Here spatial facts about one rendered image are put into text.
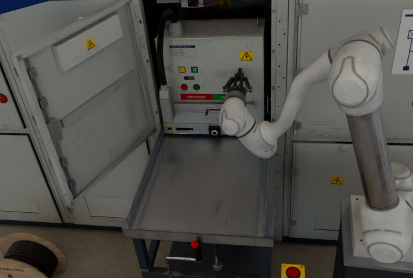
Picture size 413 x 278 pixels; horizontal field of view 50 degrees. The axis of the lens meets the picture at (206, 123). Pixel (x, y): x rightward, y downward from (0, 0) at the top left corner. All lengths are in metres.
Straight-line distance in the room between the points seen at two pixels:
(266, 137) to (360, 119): 0.48
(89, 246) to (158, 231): 1.23
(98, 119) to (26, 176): 1.00
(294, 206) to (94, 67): 1.37
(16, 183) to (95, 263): 0.70
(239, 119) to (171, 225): 0.53
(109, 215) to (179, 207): 1.07
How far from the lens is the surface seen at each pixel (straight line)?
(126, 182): 2.67
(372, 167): 1.47
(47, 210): 3.10
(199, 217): 1.88
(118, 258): 2.91
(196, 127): 2.25
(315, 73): 1.52
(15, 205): 3.20
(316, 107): 2.18
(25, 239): 2.75
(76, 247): 3.06
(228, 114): 1.67
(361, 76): 1.25
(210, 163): 2.11
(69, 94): 1.90
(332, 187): 2.52
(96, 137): 2.08
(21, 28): 2.31
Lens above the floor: 2.23
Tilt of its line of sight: 36 degrees down
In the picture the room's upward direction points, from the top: 6 degrees counter-clockwise
